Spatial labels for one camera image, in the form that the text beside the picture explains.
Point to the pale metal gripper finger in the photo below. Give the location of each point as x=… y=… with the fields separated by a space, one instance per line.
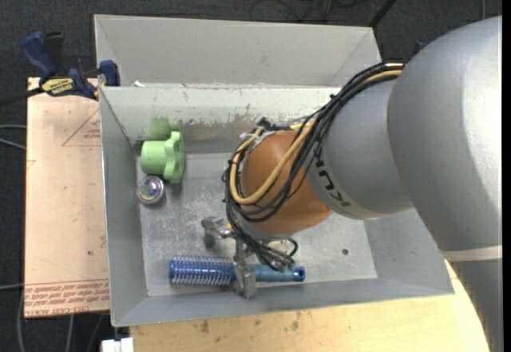
x=210 y=231
x=246 y=280

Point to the grey metal bin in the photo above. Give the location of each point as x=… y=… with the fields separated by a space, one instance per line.
x=191 y=222

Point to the blue round hairbrush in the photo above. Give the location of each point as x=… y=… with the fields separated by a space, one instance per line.
x=199 y=270

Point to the clear iridescent ball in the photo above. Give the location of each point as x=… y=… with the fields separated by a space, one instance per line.
x=150 y=190

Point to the light green plastic knob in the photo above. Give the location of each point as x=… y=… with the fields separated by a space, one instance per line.
x=157 y=157

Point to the brown cardboard board, red print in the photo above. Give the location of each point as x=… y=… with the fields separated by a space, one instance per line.
x=64 y=198

